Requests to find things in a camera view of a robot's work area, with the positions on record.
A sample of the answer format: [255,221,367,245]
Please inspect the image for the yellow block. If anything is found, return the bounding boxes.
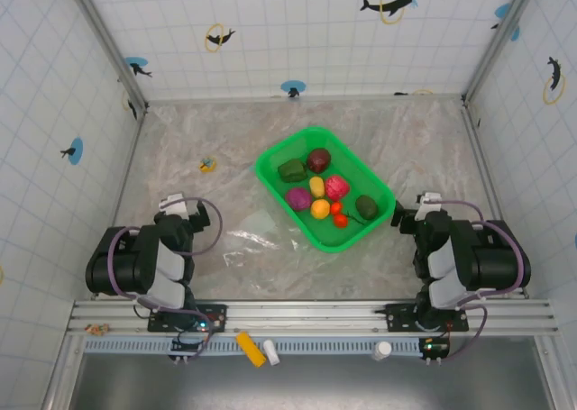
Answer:
[234,331,267,369]

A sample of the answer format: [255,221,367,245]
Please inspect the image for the small circuit board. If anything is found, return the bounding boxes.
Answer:
[169,337,204,361]
[418,337,451,361]

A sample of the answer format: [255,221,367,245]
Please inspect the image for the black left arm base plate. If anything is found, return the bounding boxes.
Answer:
[147,304,228,333]

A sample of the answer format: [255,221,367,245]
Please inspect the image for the pink red toy food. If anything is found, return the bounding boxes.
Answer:
[324,174,351,202]

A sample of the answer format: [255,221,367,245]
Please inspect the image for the clear zip-top bag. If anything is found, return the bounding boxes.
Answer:
[223,200,301,267]

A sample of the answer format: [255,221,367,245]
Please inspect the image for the white cylinder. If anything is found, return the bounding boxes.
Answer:
[262,339,281,367]

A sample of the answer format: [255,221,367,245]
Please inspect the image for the black seahorse yellow ring sticker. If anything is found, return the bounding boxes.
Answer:
[542,56,567,105]

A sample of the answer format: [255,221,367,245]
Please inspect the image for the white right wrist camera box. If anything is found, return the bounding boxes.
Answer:
[417,192,445,220]

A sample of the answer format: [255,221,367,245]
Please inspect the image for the red toy tomatoes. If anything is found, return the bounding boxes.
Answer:
[329,201,369,229]

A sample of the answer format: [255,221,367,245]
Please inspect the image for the aluminium frame post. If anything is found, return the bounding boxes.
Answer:
[462,0,542,105]
[65,0,150,114]

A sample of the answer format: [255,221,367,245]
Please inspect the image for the large dolphins yellow ring sticker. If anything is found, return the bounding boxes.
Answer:
[359,0,428,26]

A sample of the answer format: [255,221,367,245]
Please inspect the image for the aluminium frame bar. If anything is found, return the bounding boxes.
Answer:
[146,94,465,104]

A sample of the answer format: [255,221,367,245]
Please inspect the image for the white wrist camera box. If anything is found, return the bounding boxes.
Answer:
[160,194,190,221]
[417,192,445,220]

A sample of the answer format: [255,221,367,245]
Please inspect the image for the black fish blue circle sticker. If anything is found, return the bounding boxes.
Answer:
[60,137,85,166]
[490,2,522,42]
[124,56,153,78]
[279,79,307,99]

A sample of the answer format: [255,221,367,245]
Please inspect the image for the white capped bottle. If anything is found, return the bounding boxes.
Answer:
[371,340,393,362]

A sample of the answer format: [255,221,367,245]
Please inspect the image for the dark green oval toy food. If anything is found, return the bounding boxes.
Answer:
[354,194,379,222]

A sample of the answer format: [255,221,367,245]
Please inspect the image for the orange toy food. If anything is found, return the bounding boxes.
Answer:
[309,198,332,221]

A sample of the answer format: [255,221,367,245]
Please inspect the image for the grey slotted cable duct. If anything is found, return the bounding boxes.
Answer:
[83,337,427,355]

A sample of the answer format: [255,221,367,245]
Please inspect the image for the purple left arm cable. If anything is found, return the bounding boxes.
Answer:
[106,196,225,357]

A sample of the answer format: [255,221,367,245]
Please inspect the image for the dark red toy food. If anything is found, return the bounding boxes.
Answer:
[307,147,333,174]

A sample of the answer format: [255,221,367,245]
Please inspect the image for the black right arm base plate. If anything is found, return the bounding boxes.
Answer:
[385,302,470,333]

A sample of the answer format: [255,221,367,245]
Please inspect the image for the dark green blocky toy food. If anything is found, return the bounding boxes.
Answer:
[277,159,308,184]

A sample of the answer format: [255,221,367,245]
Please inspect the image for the aluminium mounting rail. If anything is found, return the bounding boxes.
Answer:
[67,299,560,337]

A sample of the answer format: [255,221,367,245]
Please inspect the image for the purple toy food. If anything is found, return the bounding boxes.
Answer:
[284,187,313,213]

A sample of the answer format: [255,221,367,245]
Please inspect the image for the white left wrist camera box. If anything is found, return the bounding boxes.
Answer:
[160,194,190,221]

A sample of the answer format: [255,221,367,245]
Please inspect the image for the green plastic mesh basket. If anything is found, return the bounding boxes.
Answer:
[255,125,397,253]

